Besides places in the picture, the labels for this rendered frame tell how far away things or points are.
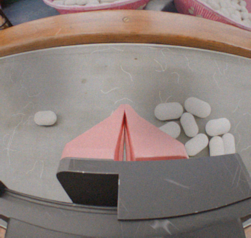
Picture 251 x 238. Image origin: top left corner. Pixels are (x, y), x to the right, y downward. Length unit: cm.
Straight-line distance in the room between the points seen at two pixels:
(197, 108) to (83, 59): 17
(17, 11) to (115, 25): 39
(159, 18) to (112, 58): 10
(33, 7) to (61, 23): 27
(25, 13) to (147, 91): 43
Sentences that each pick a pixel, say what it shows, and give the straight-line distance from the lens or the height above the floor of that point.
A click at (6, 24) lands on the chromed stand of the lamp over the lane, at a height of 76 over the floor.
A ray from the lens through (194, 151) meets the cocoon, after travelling 20.
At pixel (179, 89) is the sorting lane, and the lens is 22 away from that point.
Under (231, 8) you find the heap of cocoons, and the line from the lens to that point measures 43.
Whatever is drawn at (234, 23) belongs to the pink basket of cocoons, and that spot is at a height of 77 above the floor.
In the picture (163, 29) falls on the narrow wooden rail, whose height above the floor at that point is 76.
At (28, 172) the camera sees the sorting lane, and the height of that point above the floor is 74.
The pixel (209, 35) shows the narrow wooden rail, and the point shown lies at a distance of 27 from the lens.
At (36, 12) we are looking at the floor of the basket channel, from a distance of 49.
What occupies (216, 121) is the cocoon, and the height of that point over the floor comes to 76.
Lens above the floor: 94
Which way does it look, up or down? 76 degrees down
